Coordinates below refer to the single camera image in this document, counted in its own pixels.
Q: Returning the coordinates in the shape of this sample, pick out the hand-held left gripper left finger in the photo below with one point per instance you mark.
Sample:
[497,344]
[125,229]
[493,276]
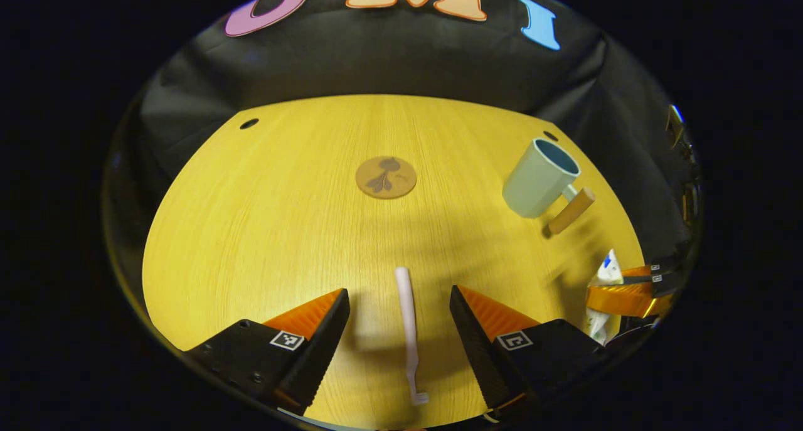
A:
[323,343]

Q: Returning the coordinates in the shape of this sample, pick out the pale green cup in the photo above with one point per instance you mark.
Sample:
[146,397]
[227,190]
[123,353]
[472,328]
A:
[536,180]

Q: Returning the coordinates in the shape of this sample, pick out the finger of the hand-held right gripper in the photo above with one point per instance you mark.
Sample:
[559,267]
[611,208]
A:
[659,269]
[621,299]

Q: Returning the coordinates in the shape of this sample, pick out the round brown coaster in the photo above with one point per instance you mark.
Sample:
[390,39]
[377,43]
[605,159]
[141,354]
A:
[386,177]

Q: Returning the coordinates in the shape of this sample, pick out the wooden desktop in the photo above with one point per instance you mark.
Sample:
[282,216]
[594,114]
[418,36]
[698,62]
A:
[282,230]

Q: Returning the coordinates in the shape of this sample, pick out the white toothpaste tube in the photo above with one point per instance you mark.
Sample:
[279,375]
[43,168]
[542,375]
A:
[610,269]

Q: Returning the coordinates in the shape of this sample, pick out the pale pink toothbrush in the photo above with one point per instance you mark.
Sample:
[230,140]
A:
[408,312]

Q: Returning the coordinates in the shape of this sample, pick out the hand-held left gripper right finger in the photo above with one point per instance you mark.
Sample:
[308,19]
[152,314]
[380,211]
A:
[477,349]

